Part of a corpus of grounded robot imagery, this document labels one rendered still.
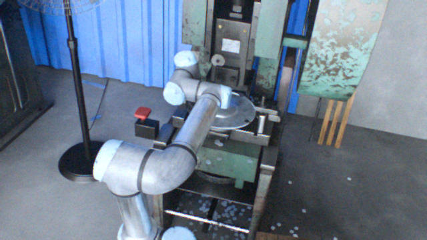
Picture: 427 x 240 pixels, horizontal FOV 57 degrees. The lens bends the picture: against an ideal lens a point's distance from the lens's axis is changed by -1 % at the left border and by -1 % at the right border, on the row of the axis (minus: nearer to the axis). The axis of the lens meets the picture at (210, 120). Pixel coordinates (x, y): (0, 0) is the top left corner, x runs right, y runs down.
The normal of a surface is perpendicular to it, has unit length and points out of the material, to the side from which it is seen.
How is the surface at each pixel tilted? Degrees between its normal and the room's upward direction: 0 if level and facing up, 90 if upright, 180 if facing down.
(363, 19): 86
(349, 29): 89
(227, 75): 90
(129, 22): 90
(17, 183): 0
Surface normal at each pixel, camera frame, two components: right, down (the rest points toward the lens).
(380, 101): -0.25, 0.55
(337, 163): 0.07, -0.81
